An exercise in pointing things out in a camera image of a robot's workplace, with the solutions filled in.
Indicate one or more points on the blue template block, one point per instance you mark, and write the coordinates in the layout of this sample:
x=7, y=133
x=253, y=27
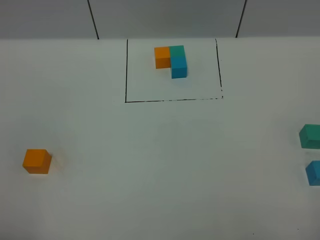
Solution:
x=179, y=68

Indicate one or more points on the orange template block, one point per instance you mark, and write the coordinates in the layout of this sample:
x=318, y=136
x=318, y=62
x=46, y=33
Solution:
x=162, y=57

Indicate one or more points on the green template block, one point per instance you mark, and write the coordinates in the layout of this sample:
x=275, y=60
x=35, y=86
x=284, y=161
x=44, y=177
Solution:
x=177, y=51

